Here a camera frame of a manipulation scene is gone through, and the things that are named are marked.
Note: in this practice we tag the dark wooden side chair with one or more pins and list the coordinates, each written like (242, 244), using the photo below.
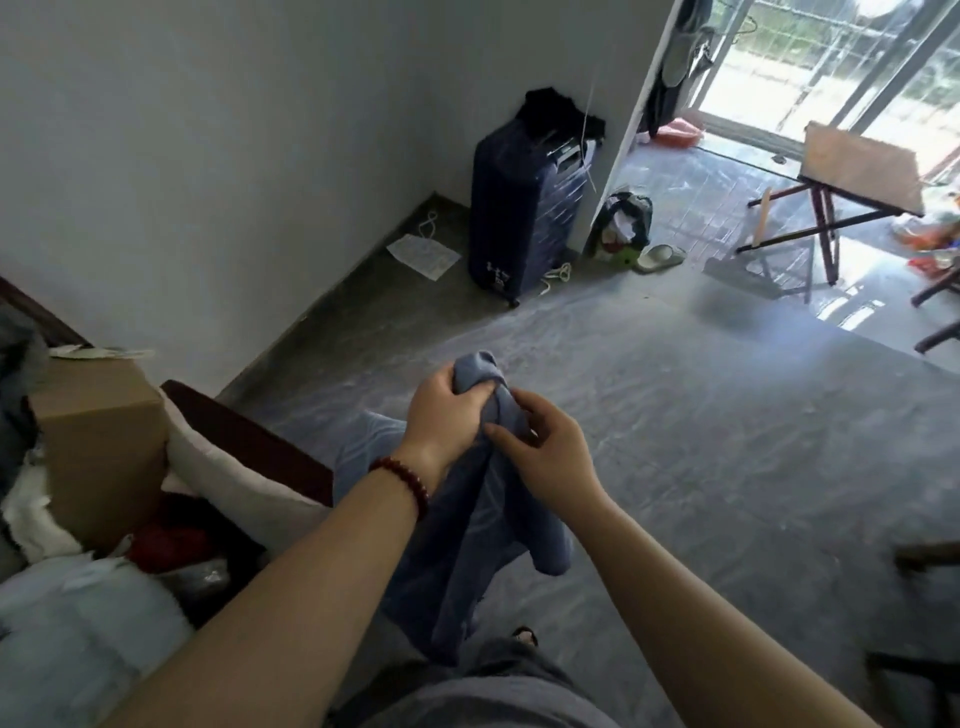
(937, 330)

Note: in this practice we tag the dark blue suitcase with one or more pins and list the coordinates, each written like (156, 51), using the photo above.
(525, 217)

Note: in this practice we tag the person's left hand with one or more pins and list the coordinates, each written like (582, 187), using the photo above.
(442, 427)

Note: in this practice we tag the small brown cardboard box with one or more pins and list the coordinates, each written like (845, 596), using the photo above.
(97, 450)

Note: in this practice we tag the person's left forearm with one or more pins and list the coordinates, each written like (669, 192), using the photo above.
(285, 615)

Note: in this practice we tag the wooden folding table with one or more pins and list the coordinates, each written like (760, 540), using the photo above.
(862, 165)

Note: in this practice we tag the black white woven sandal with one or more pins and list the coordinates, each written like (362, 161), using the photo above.
(525, 637)

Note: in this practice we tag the pale green cloth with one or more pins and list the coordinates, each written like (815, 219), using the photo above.
(75, 637)

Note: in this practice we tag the white paper bag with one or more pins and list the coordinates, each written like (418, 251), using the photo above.
(424, 255)

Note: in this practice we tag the person's right hand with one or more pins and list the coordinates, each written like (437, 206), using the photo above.
(555, 465)

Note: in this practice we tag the black cloth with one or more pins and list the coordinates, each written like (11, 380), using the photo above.
(559, 112)

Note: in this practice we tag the blue lined cloth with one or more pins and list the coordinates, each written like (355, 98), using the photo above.
(465, 540)

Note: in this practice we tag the dark wooden dining chair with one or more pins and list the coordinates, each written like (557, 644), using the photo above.
(922, 660)

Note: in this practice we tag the person's grey trousers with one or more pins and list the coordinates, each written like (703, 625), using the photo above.
(510, 664)

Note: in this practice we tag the person's grey shirt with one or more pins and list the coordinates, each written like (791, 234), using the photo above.
(487, 709)

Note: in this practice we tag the grey sliding glass door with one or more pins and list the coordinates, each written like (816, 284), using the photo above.
(720, 67)
(900, 60)

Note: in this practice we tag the red cloth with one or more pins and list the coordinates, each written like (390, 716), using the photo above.
(169, 544)

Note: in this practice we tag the cream folded cloth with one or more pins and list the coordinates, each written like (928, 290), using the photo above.
(240, 495)

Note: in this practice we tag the grey green cloth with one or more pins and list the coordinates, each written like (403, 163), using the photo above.
(19, 390)

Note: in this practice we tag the person's right forearm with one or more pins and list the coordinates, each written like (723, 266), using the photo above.
(712, 622)

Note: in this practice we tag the dark wooden sofa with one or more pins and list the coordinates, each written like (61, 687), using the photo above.
(255, 450)

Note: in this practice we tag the pile of mixed clothes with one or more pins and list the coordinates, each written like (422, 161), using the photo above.
(622, 225)

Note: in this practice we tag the beige rubber slipper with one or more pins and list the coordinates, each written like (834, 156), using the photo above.
(660, 259)

